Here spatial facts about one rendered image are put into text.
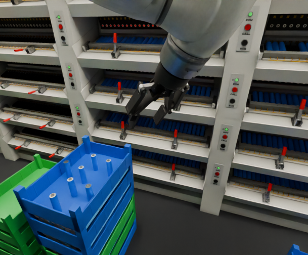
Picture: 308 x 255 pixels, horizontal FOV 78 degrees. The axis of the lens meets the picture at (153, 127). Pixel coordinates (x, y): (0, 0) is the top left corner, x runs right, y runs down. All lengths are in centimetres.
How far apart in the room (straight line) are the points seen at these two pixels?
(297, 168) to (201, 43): 73
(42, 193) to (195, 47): 59
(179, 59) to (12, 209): 82
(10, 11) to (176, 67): 91
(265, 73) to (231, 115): 18
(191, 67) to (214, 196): 76
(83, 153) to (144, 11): 61
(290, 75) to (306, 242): 77
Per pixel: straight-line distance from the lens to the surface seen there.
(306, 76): 78
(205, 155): 88
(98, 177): 69
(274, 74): 75
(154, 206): 111
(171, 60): 37
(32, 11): 106
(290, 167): 95
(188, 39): 33
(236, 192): 103
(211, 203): 106
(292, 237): 119
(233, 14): 32
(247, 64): 73
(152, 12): 31
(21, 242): 92
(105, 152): 77
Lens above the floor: 86
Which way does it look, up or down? 28 degrees down
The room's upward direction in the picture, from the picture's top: straight up
